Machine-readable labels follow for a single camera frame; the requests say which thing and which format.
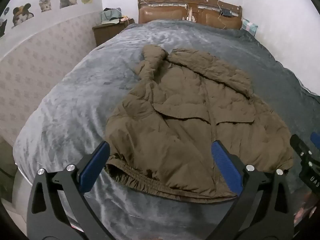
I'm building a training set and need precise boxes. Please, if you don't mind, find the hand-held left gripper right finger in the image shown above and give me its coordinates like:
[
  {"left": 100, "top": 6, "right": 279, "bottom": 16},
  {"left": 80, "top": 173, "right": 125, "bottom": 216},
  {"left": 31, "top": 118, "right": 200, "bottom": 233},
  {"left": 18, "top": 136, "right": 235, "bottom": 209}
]
[{"left": 211, "top": 140, "right": 294, "bottom": 240}]

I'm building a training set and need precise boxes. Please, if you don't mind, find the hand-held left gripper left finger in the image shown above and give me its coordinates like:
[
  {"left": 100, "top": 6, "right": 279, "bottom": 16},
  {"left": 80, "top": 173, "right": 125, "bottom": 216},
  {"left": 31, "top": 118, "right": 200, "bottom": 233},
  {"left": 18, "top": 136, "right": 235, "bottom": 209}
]
[{"left": 27, "top": 141, "right": 111, "bottom": 240}]

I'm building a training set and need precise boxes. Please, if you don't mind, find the olive brown puffer jacket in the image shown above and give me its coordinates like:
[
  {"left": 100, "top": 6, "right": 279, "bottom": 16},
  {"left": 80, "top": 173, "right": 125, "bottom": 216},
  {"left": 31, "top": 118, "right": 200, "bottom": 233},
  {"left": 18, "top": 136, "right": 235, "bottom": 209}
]
[{"left": 105, "top": 44, "right": 294, "bottom": 201}]

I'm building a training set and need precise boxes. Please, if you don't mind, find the person's pink clothing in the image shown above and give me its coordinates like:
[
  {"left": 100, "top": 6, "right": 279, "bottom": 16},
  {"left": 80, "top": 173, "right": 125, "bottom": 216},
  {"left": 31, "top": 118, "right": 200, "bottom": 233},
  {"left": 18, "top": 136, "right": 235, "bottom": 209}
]
[{"left": 294, "top": 204, "right": 313, "bottom": 228}]

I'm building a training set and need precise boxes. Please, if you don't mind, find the grey plush blanket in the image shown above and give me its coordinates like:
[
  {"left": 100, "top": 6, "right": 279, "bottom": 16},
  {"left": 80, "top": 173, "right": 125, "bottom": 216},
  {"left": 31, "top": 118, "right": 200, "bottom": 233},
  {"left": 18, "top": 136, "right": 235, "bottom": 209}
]
[{"left": 12, "top": 19, "right": 320, "bottom": 240}]

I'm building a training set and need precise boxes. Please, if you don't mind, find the pastel checked pillow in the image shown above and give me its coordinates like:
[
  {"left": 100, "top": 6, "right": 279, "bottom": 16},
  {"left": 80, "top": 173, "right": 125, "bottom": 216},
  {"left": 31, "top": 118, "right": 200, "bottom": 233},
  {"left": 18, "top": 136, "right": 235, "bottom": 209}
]
[{"left": 241, "top": 18, "right": 259, "bottom": 34}]

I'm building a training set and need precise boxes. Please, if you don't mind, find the brown wooden nightstand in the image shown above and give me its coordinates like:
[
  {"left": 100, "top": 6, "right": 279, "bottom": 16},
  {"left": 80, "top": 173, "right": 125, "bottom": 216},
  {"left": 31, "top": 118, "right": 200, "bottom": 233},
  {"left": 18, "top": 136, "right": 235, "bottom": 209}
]
[{"left": 92, "top": 19, "right": 135, "bottom": 47}]

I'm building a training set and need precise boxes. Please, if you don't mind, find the teal bag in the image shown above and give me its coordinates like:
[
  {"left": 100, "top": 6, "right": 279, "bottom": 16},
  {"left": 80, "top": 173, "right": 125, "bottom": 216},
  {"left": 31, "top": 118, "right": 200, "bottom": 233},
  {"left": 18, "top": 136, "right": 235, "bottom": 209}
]
[{"left": 101, "top": 7, "right": 123, "bottom": 26}]

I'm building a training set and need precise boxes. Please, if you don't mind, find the brown wooden headboard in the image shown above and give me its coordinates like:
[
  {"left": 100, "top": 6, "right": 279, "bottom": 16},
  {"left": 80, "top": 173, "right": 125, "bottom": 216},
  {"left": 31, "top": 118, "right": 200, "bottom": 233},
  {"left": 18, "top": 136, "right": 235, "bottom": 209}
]
[{"left": 137, "top": 0, "right": 243, "bottom": 30}]

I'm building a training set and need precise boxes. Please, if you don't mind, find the hanging orange cable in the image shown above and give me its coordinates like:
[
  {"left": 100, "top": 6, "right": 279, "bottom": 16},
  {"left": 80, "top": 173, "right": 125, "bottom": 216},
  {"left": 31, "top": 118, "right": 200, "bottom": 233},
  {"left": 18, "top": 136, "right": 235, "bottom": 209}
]
[{"left": 217, "top": 0, "right": 227, "bottom": 29}]

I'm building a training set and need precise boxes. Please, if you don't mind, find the black cat wall sticker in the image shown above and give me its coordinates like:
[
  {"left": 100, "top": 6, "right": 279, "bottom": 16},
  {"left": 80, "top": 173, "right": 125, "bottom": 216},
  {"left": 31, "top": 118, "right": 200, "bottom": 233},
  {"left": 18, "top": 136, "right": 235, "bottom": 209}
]
[{"left": 0, "top": 17, "right": 8, "bottom": 38}]

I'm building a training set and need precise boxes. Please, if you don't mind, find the hat cat wall sticker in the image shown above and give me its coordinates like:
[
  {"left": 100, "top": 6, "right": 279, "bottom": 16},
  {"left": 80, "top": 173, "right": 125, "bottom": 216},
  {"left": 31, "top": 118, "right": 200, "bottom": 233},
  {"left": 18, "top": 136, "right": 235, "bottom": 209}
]
[{"left": 11, "top": 3, "right": 34, "bottom": 28}]

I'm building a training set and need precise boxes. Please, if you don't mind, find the tabby kitten wall sticker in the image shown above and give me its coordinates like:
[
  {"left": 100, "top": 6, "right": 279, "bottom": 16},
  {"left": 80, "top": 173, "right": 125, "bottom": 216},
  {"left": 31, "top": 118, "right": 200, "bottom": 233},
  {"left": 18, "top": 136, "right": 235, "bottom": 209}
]
[{"left": 39, "top": 0, "right": 53, "bottom": 13}]

